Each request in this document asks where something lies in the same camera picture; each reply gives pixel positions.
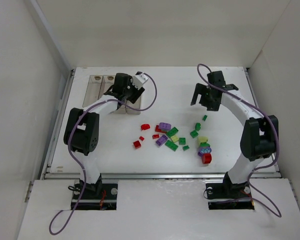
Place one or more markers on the red slope lego brick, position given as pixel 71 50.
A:
pixel 137 144

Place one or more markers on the green lettered lego brick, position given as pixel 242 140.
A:
pixel 182 141

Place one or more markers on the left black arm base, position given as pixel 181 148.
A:
pixel 106 200

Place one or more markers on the green square lego brick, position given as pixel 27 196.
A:
pixel 194 134

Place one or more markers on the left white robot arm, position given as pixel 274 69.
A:
pixel 83 126

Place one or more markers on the yellow square lego brick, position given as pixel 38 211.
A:
pixel 174 138

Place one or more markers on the red flat lego brick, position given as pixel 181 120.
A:
pixel 160 130

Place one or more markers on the clear container far right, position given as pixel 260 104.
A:
pixel 137 105

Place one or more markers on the small red lego brick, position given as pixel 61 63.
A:
pixel 155 136

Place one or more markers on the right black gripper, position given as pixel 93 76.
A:
pixel 206 96

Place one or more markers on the red round lego piece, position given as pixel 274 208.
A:
pixel 145 127

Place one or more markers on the tiny green lego piece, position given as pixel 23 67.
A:
pixel 186 147

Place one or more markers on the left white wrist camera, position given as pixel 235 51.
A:
pixel 139 79

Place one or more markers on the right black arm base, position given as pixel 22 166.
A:
pixel 220 197

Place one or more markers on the purple rounded lego brick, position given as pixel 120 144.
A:
pixel 165 127

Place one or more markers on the purple flat lego brick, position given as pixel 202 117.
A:
pixel 161 140

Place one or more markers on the red cylinder lego brick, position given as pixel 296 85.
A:
pixel 206 158

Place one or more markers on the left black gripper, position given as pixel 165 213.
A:
pixel 134 94

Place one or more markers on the green long lego brick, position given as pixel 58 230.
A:
pixel 171 145

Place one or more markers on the green lego brick tall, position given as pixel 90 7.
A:
pixel 198 126

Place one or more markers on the clear container far left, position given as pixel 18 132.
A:
pixel 92 93

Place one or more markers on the clear container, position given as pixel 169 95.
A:
pixel 106 83
pixel 137 105
pixel 92 93
pixel 121 110

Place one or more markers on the yellow rounded lego brick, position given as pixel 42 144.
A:
pixel 202 140

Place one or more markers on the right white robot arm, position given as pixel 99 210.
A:
pixel 258 140

